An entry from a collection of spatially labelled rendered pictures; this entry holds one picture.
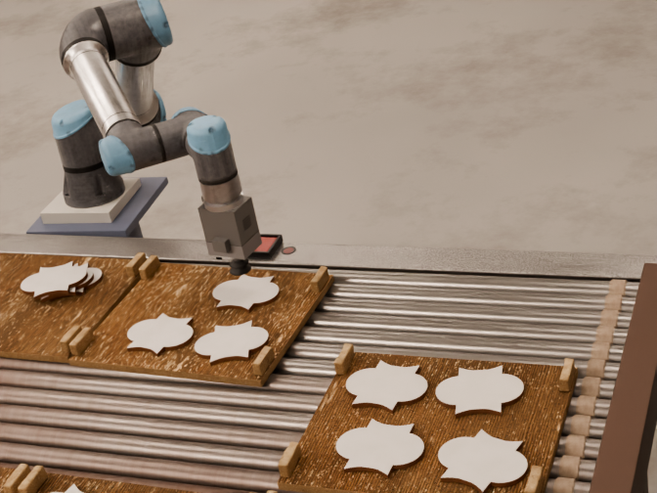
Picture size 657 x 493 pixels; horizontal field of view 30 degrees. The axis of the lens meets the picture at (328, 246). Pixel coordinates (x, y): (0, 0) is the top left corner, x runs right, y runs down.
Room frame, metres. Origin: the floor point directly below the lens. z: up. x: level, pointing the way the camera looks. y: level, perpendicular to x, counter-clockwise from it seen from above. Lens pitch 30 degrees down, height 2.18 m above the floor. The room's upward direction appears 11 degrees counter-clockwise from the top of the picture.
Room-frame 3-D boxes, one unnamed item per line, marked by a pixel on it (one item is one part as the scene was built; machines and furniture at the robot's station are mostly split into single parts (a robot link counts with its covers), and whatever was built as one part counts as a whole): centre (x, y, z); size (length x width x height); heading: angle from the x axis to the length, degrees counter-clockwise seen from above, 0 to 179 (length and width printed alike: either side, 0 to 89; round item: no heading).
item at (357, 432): (1.57, -0.11, 0.94); 0.41 x 0.35 x 0.04; 65
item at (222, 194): (2.07, 0.18, 1.18); 0.08 x 0.08 x 0.05
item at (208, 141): (2.07, 0.18, 1.26); 0.09 x 0.08 x 0.11; 17
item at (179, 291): (2.03, 0.26, 0.93); 0.41 x 0.35 x 0.02; 62
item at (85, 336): (2.00, 0.50, 0.95); 0.06 x 0.02 x 0.03; 152
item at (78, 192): (2.75, 0.54, 0.95); 0.15 x 0.15 x 0.10
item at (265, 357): (1.82, 0.15, 0.95); 0.06 x 0.02 x 0.03; 152
